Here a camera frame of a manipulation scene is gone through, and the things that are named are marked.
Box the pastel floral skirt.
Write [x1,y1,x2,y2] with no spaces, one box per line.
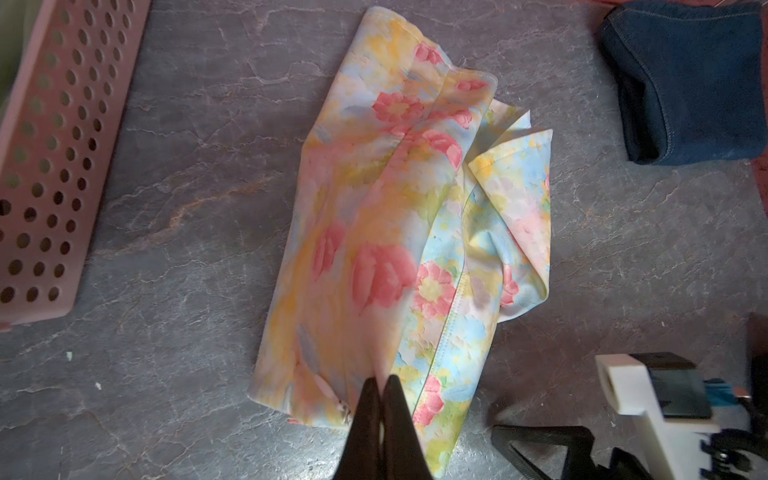
[249,7,553,478]

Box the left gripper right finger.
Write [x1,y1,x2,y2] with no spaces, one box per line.
[382,375,433,480]

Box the olive green garment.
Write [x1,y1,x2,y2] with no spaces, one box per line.
[0,0,42,118]

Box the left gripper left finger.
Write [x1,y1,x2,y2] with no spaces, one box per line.
[333,377,381,480]

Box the pink plastic basket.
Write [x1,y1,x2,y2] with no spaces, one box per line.
[1,1,150,331]

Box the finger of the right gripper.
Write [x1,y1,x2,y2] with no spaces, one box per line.
[490,424,655,480]

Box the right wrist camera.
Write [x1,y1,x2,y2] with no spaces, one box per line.
[595,352,767,479]

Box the blue denim skirt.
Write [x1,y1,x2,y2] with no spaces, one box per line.
[597,1,767,166]

